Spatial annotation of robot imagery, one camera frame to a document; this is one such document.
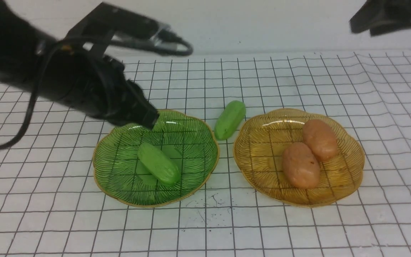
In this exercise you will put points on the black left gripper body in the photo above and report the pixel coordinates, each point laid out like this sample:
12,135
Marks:
97,87

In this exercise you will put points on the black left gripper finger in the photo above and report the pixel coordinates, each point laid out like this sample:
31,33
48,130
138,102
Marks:
143,113

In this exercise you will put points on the brown potato front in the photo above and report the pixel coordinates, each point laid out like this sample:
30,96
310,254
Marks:
300,166

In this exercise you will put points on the brown potato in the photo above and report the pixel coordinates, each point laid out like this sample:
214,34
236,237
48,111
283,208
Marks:
321,139
300,166

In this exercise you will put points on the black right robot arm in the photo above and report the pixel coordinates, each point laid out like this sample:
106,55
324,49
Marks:
232,26

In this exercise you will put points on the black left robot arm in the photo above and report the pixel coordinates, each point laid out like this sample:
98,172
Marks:
29,58

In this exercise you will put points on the green glass leaf plate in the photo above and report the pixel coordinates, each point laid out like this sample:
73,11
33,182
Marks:
187,141

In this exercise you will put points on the amber glass leaf plate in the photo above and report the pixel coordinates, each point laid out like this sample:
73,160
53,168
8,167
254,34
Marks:
258,152

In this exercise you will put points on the white grid tablecloth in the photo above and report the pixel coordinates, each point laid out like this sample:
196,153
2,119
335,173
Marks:
50,205

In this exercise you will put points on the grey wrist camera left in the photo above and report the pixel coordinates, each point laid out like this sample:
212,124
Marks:
106,21

